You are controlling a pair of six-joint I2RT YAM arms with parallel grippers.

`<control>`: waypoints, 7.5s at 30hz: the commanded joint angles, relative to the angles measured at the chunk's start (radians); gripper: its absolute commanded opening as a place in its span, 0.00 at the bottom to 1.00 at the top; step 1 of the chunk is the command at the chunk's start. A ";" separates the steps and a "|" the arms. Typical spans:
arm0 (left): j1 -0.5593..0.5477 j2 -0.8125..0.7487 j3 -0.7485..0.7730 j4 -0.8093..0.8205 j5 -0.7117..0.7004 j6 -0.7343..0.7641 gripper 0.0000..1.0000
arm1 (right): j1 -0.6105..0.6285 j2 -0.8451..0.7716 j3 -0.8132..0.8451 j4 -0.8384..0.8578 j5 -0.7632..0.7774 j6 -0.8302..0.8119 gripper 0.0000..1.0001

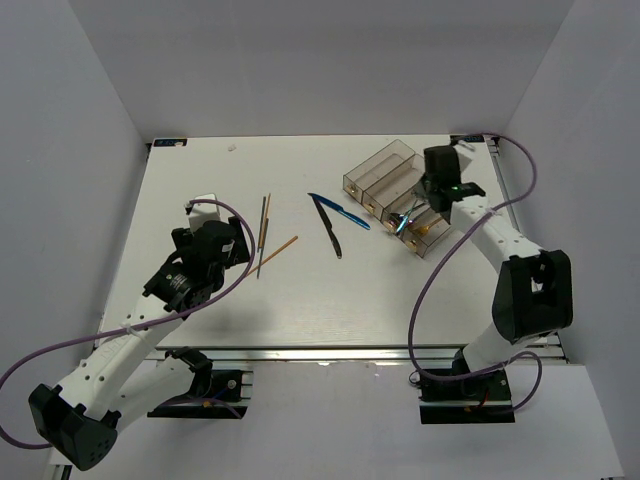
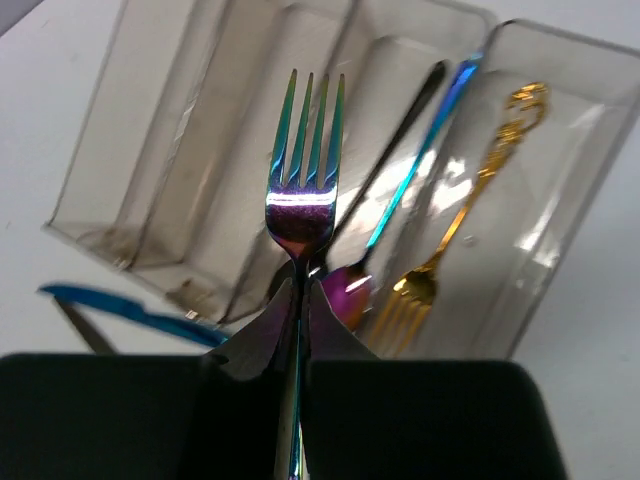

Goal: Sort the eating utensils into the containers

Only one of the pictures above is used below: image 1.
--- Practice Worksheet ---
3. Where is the left blue label sticker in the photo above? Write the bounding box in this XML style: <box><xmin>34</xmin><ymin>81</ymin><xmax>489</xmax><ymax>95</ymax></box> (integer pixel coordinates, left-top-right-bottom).
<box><xmin>152</xmin><ymin>138</ymin><xmax>188</xmax><ymax>148</ymax></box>

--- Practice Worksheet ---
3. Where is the aluminium table rail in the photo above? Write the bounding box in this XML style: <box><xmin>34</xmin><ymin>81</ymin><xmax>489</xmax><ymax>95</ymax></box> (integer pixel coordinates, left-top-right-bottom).
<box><xmin>146</xmin><ymin>341</ymin><xmax>566</xmax><ymax>362</ymax></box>

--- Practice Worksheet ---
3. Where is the clear four-compartment organizer tray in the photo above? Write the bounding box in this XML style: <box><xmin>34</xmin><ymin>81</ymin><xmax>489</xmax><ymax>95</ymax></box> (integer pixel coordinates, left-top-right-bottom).
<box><xmin>343</xmin><ymin>139</ymin><xmax>450</xmax><ymax>257</ymax></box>

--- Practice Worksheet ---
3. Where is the dark blue chopstick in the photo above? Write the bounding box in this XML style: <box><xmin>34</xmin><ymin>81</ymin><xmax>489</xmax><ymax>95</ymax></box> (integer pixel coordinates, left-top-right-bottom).
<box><xmin>256</xmin><ymin>217</ymin><xmax>269</xmax><ymax>279</ymax></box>

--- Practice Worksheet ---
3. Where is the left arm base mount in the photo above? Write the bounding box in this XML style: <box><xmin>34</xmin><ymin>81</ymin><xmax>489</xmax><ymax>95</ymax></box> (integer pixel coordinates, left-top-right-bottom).
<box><xmin>147</xmin><ymin>347</ymin><xmax>254</xmax><ymax>420</ymax></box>

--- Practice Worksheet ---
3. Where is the orange chopstick diagonal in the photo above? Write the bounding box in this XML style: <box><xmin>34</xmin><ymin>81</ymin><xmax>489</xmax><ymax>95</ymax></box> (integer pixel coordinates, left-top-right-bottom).
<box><xmin>247</xmin><ymin>235</ymin><xmax>299</xmax><ymax>277</ymax></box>

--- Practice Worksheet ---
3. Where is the iridescent fork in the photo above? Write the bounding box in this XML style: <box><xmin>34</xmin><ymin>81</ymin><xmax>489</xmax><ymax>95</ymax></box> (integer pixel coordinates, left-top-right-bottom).
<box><xmin>394</xmin><ymin>198</ymin><xmax>424</xmax><ymax>236</ymax></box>

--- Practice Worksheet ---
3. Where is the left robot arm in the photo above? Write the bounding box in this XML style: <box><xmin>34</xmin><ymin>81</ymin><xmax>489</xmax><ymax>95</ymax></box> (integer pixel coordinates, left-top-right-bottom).
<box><xmin>28</xmin><ymin>216</ymin><xmax>251</xmax><ymax>471</ymax></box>

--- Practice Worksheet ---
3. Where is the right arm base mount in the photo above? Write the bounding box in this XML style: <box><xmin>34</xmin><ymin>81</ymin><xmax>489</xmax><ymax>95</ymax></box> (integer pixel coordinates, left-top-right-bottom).
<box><xmin>409</xmin><ymin>370</ymin><xmax>515</xmax><ymax>425</ymax></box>

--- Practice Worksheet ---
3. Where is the ornate gold fork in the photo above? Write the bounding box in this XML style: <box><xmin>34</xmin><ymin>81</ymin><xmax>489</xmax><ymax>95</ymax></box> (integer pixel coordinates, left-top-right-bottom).
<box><xmin>411</xmin><ymin>219</ymin><xmax>440</xmax><ymax>237</ymax></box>

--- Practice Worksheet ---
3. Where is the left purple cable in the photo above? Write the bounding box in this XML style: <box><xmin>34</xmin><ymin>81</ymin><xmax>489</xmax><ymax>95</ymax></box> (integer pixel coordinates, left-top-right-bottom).
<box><xmin>0</xmin><ymin>197</ymin><xmax>259</xmax><ymax>446</ymax></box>

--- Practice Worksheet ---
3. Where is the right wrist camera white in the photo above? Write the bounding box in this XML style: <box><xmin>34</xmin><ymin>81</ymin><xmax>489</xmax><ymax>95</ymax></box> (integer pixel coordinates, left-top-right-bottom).
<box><xmin>451</xmin><ymin>139</ymin><xmax>476</xmax><ymax>173</ymax></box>

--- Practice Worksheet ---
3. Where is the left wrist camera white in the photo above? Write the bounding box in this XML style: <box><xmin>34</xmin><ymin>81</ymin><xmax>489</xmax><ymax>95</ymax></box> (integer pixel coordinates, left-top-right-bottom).
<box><xmin>184</xmin><ymin>193</ymin><xmax>220</xmax><ymax>233</ymax></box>

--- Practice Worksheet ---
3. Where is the orange chopstick upright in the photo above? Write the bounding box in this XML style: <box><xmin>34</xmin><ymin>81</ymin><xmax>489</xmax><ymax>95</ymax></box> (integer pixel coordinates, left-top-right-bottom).
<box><xmin>259</xmin><ymin>193</ymin><xmax>271</xmax><ymax>249</ymax></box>

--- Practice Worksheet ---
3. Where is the blue knife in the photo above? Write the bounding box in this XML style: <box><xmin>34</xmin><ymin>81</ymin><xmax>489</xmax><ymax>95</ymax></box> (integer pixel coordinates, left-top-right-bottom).
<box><xmin>308</xmin><ymin>193</ymin><xmax>371</xmax><ymax>230</ymax></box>

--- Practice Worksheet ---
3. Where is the black knife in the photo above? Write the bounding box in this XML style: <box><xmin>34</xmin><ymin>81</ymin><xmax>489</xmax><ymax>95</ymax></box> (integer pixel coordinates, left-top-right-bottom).
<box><xmin>311</xmin><ymin>196</ymin><xmax>342</xmax><ymax>259</ymax></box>

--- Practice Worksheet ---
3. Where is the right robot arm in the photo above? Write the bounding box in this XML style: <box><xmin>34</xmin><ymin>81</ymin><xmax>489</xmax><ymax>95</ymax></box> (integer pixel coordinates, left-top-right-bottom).
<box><xmin>416</xmin><ymin>143</ymin><xmax>574</xmax><ymax>399</ymax></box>

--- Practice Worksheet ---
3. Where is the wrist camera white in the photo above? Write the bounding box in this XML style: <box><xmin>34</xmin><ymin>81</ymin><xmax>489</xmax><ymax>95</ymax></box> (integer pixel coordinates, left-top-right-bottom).
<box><xmin>451</xmin><ymin>139</ymin><xmax>476</xmax><ymax>173</ymax></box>
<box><xmin>184</xmin><ymin>193</ymin><xmax>220</xmax><ymax>233</ymax></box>

